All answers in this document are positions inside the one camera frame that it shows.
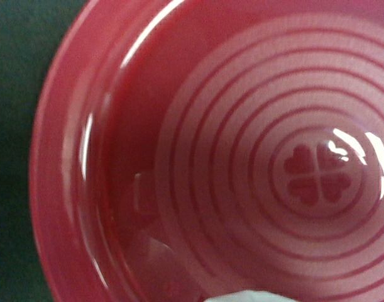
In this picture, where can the white tissue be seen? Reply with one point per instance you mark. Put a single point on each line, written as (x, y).
(250, 296)

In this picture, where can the red plastic plate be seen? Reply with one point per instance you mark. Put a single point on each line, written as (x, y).
(184, 150)

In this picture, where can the black tablecloth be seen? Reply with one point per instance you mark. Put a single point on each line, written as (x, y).
(30, 33)

